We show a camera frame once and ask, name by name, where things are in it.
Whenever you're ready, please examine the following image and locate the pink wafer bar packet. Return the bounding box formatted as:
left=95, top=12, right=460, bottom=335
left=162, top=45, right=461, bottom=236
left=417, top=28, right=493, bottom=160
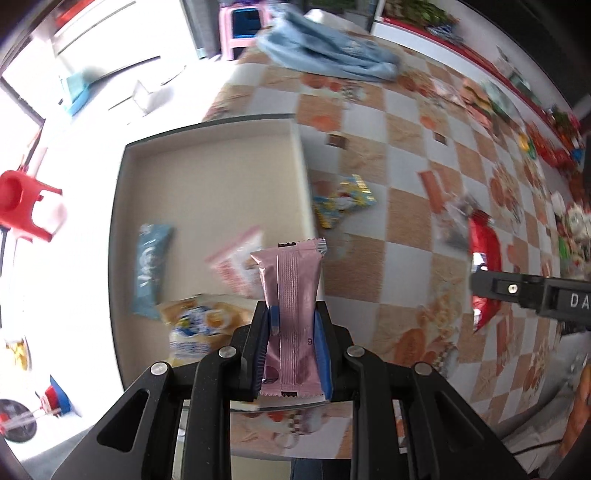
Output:
left=250, top=238, right=328, bottom=398

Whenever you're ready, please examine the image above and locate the potato sticks snack bag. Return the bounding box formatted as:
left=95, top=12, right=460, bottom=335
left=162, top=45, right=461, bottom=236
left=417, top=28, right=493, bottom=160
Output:
left=157, top=294, right=257, bottom=367

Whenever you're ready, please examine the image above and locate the red shiny snack packet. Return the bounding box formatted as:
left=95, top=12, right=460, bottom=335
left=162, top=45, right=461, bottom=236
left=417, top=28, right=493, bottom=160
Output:
left=468, top=210, right=502, bottom=332

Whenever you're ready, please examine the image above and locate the hello kitty candy packet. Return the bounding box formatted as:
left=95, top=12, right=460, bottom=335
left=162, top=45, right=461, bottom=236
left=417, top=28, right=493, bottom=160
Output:
left=312, top=174, right=377, bottom=229

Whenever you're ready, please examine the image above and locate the clear bag of candies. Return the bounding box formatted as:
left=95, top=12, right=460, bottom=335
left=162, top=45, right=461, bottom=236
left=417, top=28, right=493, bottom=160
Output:
left=436, top=193, right=480, bottom=250

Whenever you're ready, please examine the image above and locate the pink cranberry crisp packet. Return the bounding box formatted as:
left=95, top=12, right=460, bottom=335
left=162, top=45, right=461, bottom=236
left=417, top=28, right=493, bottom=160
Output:
left=205, top=226, right=264, bottom=300

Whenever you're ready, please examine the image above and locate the teal snack bar packet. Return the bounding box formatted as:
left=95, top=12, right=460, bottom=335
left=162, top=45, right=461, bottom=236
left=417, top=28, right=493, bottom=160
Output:
left=131, top=224, right=173, bottom=320

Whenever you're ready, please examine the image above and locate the beige cardboard box tray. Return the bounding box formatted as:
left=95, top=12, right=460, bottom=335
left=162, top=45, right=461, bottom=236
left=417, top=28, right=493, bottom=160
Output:
left=108, top=114, right=317, bottom=386

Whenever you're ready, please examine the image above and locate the patterned checkered tablecloth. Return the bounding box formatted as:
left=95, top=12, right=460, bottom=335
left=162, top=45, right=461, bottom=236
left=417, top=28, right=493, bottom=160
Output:
left=208, top=25, right=590, bottom=464

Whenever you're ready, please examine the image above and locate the white small stool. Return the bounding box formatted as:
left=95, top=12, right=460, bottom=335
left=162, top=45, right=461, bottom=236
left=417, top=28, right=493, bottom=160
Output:
left=131, top=82, right=173, bottom=116

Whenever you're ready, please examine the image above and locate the red plastic stool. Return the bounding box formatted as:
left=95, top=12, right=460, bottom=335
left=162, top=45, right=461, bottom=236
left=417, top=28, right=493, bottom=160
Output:
left=0, top=170, right=63, bottom=242

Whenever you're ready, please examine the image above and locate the pink plastic stool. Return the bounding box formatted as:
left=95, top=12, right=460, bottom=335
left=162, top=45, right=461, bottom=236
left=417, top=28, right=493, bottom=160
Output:
left=218, top=1, right=271, bottom=61

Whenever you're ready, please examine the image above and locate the light blue garment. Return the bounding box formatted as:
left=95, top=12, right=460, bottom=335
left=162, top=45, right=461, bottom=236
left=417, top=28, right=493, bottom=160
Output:
left=256, top=4, right=401, bottom=82

